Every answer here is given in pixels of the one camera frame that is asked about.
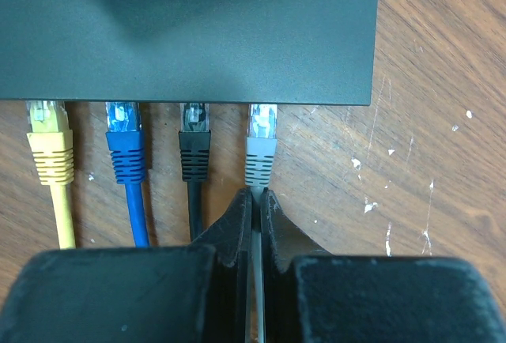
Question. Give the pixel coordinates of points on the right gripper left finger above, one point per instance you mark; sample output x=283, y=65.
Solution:
x=200, y=292

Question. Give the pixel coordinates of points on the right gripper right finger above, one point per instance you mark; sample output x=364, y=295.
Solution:
x=312, y=295

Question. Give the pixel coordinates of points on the black network switch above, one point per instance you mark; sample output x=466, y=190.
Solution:
x=214, y=51

